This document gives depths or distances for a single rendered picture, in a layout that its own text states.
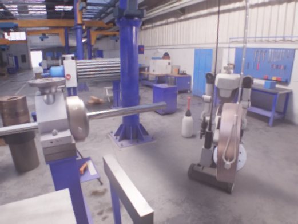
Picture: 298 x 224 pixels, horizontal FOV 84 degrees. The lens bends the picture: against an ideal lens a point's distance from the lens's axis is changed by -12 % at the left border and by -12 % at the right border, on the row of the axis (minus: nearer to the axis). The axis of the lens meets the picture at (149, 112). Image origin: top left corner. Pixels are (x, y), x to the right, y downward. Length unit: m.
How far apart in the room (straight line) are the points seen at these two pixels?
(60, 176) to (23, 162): 1.79
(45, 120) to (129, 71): 2.14
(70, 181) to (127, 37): 2.43
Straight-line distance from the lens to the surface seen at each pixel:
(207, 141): 1.16
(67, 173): 1.33
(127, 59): 3.18
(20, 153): 3.02
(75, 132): 1.39
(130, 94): 3.25
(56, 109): 1.32
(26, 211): 1.11
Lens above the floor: 1.58
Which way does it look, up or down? 18 degrees down
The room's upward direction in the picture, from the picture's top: straight up
